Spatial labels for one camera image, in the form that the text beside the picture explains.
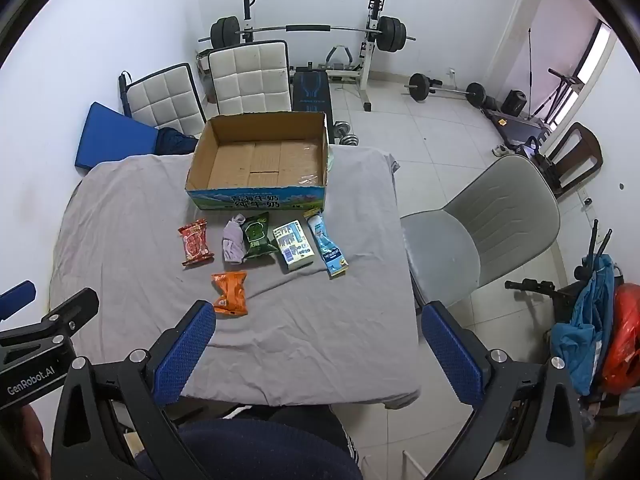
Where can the red snack packet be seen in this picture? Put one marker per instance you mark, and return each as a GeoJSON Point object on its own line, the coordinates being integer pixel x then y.
{"type": "Point", "coordinates": [195, 245]}

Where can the black speaker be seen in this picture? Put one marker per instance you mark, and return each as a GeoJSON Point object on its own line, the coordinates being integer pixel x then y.
{"type": "Point", "coordinates": [514, 101]}

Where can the grey shell chair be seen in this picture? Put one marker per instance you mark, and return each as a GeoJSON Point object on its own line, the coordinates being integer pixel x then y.
{"type": "Point", "coordinates": [500, 210]}

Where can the black weight bench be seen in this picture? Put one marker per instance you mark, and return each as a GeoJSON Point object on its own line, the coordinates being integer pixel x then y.
{"type": "Point", "coordinates": [311, 95]}

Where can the orange snack packet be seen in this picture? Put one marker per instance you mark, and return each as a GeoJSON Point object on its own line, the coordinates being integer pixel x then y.
{"type": "Point", "coordinates": [230, 295]}

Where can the blue foam mat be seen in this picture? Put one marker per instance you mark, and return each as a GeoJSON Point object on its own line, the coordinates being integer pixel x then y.
{"type": "Point", "coordinates": [110, 135]}

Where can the white barbell rack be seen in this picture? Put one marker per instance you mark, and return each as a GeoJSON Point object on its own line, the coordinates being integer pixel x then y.
{"type": "Point", "coordinates": [367, 60]}

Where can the purple-grey packet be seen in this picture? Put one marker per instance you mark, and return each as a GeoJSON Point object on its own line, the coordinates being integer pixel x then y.
{"type": "Point", "coordinates": [232, 245]}

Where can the white green carton box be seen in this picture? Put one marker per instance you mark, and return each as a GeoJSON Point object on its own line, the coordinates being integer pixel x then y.
{"type": "Point", "coordinates": [295, 247]}

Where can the black metal frame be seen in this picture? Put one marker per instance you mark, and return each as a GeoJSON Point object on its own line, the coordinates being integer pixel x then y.
{"type": "Point", "coordinates": [530, 285]}

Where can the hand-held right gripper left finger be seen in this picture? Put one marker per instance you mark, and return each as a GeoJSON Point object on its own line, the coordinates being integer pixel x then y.
{"type": "Point", "coordinates": [185, 355]}

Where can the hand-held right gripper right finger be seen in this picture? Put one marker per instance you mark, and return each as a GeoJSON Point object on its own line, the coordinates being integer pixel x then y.
{"type": "Point", "coordinates": [457, 360]}

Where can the grey tablecloth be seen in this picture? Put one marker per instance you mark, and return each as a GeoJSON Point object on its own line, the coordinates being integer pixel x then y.
{"type": "Point", "coordinates": [300, 340]}

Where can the cardboard box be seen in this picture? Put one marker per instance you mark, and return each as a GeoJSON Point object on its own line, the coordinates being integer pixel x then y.
{"type": "Point", "coordinates": [250, 160]}

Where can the white shoes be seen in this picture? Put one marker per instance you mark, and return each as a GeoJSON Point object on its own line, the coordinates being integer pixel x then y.
{"type": "Point", "coordinates": [500, 150]}

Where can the orange plastic bag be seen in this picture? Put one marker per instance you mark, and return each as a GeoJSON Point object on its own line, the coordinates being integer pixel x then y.
{"type": "Point", "coordinates": [625, 330]}

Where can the black tripod stand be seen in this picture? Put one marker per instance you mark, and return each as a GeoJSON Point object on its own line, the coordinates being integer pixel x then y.
{"type": "Point", "coordinates": [562, 76]}

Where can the long barbell with black plates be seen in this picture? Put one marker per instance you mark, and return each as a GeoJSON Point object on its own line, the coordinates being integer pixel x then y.
{"type": "Point", "coordinates": [305, 28]}

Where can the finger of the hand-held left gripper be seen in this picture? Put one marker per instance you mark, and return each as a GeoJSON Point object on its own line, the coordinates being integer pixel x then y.
{"type": "Point", "coordinates": [17, 297]}
{"type": "Point", "coordinates": [75, 310]}

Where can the light blue packet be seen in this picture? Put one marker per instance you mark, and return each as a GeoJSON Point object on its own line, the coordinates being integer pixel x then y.
{"type": "Point", "coordinates": [327, 247]}

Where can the black treadmill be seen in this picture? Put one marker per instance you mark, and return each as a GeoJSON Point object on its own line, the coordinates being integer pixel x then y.
{"type": "Point", "coordinates": [515, 127]}

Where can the white quilted chair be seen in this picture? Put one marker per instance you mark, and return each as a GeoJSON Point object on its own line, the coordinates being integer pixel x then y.
{"type": "Point", "coordinates": [160, 100]}
{"type": "Point", "coordinates": [250, 75]}

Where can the person's left forearm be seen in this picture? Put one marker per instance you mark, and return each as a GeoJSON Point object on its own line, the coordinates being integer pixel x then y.
{"type": "Point", "coordinates": [37, 440]}

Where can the short barbell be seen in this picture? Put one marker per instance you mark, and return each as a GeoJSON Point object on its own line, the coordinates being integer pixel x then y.
{"type": "Point", "coordinates": [450, 91]}

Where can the dark blue jacket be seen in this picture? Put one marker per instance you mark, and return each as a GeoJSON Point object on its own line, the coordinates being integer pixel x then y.
{"type": "Point", "coordinates": [172, 142]}

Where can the brown wooden chair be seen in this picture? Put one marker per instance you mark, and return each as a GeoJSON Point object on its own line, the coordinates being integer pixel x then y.
{"type": "Point", "coordinates": [592, 152]}

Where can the chrome dumbbell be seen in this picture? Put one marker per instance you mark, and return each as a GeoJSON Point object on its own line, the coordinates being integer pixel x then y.
{"type": "Point", "coordinates": [347, 137]}

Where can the black rod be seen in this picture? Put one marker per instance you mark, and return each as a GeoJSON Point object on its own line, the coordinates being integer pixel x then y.
{"type": "Point", "coordinates": [124, 95]}

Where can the green snack packet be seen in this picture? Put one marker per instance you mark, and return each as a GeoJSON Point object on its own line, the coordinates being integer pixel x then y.
{"type": "Point", "coordinates": [257, 235]}

